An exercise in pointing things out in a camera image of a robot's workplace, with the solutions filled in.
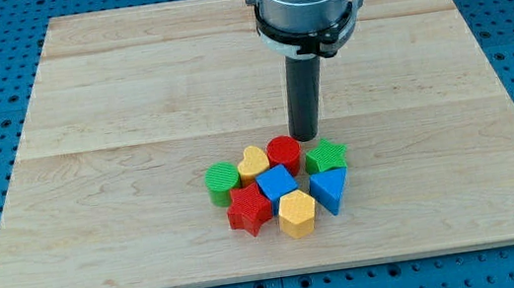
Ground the blue triangle block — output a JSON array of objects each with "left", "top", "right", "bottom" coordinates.
[{"left": 309, "top": 168, "right": 347, "bottom": 215}]

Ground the green star block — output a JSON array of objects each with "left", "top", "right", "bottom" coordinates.
[{"left": 305, "top": 138, "right": 347, "bottom": 175}]

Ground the green cylinder block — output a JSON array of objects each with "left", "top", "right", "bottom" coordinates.
[{"left": 204, "top": 161, "right": 241, "bottom": 207}]

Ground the blue cube block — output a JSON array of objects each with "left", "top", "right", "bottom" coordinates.
[{"left": 256, "top": 164, "right": 299, "bottom": 215}]

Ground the yellow hexagon block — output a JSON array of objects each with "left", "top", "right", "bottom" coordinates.
[{"left": 278, "top": 189, "right": 316, "bottom": 239}]

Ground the light wooden board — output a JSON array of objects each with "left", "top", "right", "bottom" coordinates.
[{"left": 0, "top": 0, "right": 514, "bottom": 288}]

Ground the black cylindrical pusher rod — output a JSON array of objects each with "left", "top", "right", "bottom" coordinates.
[{"left": 285, "top": 56, "right": 321, "bottom": 142}]

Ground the red star block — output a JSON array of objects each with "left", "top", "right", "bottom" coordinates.
[{"left": 226, "top": 182, "right": 273, "bottom": 237}]

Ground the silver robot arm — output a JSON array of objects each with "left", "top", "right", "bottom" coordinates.
[{"left": 245, "top": 0, "right": 364, "bottom": 60}]

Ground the red cylinder block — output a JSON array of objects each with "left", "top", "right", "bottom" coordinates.
[{"left": 265, "top": 135, "right": 302, "bottom": 177}]

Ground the yellow heart block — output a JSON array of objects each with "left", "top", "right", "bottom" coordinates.
[{"left": 237, "top": 146, "right": 270, "bottom": 187}]

